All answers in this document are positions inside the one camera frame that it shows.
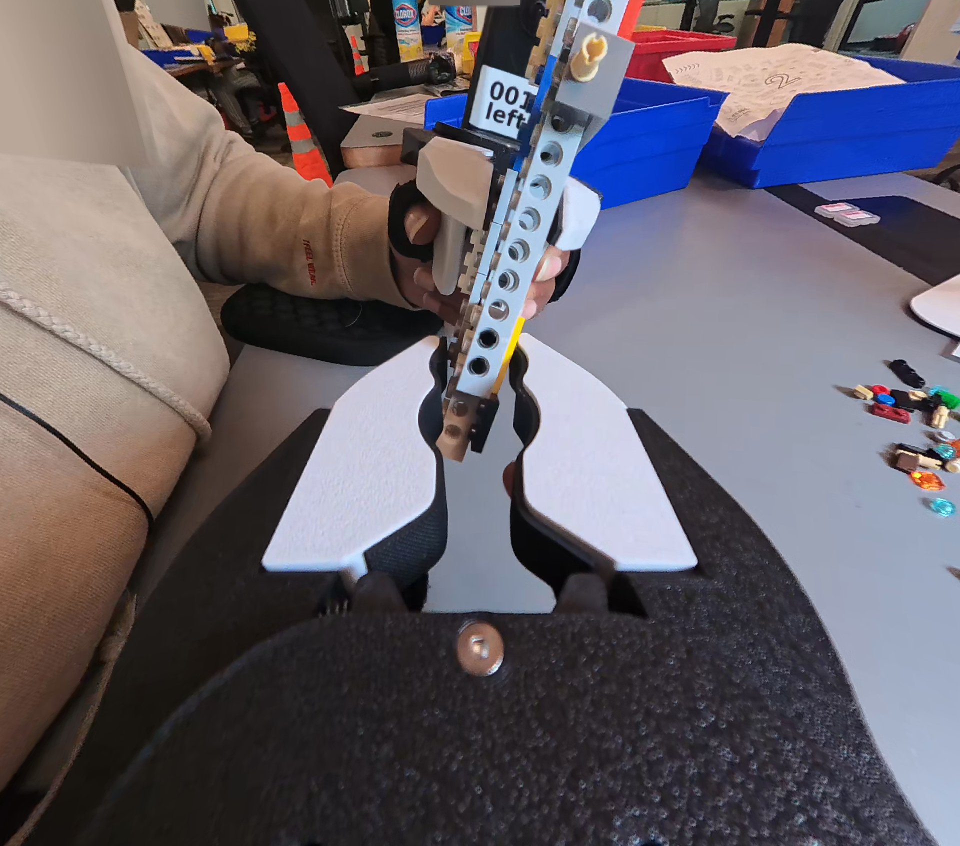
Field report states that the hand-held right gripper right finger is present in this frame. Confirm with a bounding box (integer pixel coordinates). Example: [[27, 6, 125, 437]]
[[513, 333, 699, 571]]

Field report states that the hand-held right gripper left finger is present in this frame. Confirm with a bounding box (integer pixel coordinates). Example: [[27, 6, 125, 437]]
[[261, 336, 447, 581]]

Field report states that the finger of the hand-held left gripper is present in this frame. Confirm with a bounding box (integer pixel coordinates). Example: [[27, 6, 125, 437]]
[[558, 177, 603, 253], [414, 137, 496, 298]]

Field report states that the grey lego model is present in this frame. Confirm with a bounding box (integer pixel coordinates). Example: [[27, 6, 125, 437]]
[[438, 0, 685, 463]]

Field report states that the person's left forearm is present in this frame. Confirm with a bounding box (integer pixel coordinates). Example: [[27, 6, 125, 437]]
[[127, 43, 410, 307]]

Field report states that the pile of loose lego pieces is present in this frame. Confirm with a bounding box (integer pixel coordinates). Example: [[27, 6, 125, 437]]
[[851, 358, 960, 496]]

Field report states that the person's left hand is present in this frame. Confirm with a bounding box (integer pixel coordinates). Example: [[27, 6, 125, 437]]
[[390, 197, 573, 328]]

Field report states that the blue storage bin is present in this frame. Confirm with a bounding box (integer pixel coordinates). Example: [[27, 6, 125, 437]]
[[701, 54, 960, 191], [423, 77, 725, 210]]

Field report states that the black wrist rest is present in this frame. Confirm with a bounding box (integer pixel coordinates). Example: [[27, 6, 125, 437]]
[[219, 282, 445, 367]]

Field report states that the red storage bin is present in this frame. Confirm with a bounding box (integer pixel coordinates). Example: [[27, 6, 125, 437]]
[[626, 28, 740, 84]]

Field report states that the black office chair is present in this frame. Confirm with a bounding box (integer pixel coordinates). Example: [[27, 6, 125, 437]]
[[208, 0, 361, 180]]

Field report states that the person's beige hoodie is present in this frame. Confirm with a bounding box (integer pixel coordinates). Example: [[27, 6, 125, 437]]
[[0, 156, 230, 810]]

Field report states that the white book stand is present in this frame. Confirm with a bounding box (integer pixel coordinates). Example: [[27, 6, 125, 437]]
[[909, 274, 960, 339]]

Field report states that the thin black cable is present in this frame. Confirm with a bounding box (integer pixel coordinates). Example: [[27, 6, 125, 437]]
[[0, 392, 155, 528]]

